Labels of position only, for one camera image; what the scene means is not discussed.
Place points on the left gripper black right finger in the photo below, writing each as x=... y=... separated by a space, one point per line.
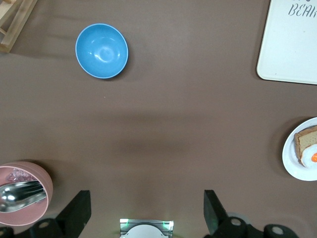
x=213 y=210

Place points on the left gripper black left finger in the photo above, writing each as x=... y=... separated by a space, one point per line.
x=76 y=213

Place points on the white round plate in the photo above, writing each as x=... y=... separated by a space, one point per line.
x=291 y=163

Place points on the fried egg toy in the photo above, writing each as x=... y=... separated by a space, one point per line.
x=309 y=157

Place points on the brown toast bread slice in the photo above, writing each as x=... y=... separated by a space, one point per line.
x=305 y=140

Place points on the pink bowl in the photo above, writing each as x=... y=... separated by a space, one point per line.
x=47 y=193

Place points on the metal scoop spoon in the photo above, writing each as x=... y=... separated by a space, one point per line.
x=17 y=197

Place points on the clear ice cube pieces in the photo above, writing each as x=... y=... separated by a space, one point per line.
x=21 y=176

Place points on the blue bowl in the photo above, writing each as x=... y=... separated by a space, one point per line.
x=101 y=50

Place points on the cream bear print tray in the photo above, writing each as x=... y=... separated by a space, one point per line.
x=287 y=44

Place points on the wooden cup rack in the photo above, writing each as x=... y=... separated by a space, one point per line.
x=15 y=29

